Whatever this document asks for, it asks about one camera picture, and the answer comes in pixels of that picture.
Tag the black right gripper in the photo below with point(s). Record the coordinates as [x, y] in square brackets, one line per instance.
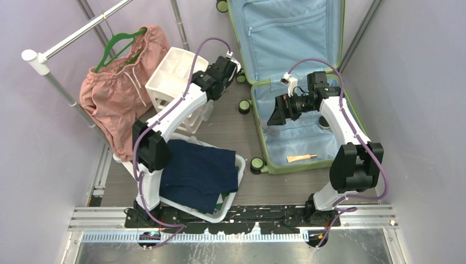
[283, 110]

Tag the green hard-shell suitcase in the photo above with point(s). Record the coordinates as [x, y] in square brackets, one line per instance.
[300, 37]

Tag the navy blue garment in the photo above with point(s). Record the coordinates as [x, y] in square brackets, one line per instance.
[197, 175]

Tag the white plastic drawer organizer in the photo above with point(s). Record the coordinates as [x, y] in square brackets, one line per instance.
[169, 80]

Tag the dark green garment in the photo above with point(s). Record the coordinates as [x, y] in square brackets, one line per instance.
[227, 184]

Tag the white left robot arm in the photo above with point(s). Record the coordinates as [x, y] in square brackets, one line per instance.
[151, 137]

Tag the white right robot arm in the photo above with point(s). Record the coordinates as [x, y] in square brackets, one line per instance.
[356, 166]

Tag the beige cosmetic tube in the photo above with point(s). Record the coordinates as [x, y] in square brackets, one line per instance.
[297, 158]

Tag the pink cloth garment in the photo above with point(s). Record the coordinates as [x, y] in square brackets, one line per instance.
[114, 95]

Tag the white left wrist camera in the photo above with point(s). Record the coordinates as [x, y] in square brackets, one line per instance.
[229, 56]

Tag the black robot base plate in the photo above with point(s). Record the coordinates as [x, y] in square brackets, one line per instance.
[272, 219]

